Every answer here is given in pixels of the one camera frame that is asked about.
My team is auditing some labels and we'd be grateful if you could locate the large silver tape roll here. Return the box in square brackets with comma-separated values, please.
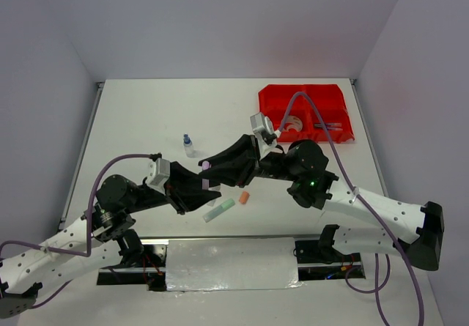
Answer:
[283, 115, 303, 132]

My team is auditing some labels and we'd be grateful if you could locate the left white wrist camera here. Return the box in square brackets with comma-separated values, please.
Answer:
[146, 158, 171, 194]

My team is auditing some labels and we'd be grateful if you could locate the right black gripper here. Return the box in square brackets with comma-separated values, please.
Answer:
[197, 133, 298, 188]

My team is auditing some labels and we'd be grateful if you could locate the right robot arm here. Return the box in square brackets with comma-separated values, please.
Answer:
[200, 135, 444, 271]

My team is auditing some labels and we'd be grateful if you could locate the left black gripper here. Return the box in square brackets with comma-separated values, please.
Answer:
[126, 160, 223, 214]

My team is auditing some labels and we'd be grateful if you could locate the silver foil covered plate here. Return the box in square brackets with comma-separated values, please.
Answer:
[166, 237, 300, 292]

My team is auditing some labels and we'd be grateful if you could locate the orange highlighter cap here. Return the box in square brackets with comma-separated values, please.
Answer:
[239, 191, 250, 204]

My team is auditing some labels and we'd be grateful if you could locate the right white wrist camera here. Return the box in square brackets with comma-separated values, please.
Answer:
[250, 112, 277, 146]

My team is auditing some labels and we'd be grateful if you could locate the blue pen with label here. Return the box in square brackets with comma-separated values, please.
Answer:
[314, 122, 342, 128]

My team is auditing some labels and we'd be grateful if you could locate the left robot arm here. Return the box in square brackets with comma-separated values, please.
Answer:
[1, 159, 221, 319]

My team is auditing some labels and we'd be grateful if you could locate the dark blue pen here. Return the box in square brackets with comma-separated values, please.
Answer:
[314, 127, 343, 131]

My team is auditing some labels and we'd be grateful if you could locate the green highlighter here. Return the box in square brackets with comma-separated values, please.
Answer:
[203, 199, 235, 223]

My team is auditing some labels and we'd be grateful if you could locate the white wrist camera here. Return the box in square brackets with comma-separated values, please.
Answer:
[250, 112, 277, 146]
[146, 158, 171, 194]

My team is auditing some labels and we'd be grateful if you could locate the pink highlighter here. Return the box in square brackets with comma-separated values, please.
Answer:
[202, 179, 221, 207]

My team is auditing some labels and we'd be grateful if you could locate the clear blue-cap spray bottle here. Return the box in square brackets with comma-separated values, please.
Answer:
[182, 133, 195, 158]

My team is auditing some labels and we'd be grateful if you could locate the red compartment bin tray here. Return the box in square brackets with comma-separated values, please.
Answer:
[258, 84, 355, 144]

